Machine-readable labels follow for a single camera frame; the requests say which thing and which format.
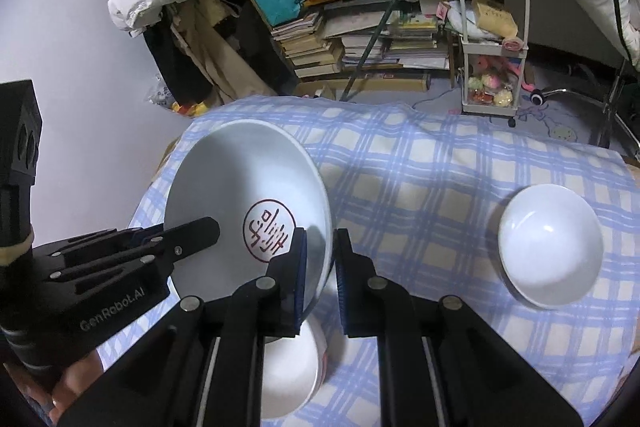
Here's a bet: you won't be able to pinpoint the red patterned bowl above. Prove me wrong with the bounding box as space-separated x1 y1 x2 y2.
260 317 331 420
164 119 333 330

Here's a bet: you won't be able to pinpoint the tan paper packet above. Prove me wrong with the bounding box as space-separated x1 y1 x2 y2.
471 0 519 38

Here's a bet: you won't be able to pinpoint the flat cardboard box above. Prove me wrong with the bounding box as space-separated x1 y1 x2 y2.
295 73 432 98

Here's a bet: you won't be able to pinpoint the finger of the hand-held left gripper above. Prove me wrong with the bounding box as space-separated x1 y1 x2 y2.
47 227 166 260
117 216 221 278

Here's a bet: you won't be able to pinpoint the blue checked tablecloth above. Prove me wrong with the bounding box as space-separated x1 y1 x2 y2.
95 97 640 427

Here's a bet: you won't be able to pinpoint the stack of books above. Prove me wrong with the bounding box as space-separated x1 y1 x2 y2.
270 2 451 80

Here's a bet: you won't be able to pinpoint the clear plastic bag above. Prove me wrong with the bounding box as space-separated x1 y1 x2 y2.
147 77 211 118

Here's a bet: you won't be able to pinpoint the white trolley cart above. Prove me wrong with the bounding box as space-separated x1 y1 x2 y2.
450 0 531 128

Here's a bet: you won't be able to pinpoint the chair base with caster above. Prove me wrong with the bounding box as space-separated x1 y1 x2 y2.
520 57 640 158

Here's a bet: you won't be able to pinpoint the beige hanging coat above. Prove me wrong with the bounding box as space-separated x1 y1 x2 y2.
175 0 281 105

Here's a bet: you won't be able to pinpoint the green pole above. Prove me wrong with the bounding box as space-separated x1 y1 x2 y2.
342 0 451 102

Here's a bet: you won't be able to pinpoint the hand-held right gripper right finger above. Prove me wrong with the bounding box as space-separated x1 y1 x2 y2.
334 228 585 427

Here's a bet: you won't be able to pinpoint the white bowl with orange print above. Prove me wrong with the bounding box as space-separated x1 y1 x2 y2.
497 184 605 310

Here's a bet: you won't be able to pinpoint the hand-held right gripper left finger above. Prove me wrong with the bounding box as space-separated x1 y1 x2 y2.
57 227 308 427

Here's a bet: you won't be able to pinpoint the purple printed floor mat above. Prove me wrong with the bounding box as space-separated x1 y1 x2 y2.
300 72 611 148

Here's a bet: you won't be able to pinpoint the colourful plush toys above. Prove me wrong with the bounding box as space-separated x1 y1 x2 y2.
467 56 522 106

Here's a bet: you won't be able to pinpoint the black hanging garment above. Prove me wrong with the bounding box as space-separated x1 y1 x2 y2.
142 19 211 105

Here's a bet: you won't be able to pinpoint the person's left hand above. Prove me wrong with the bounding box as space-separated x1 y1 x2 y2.
47 349 108 425

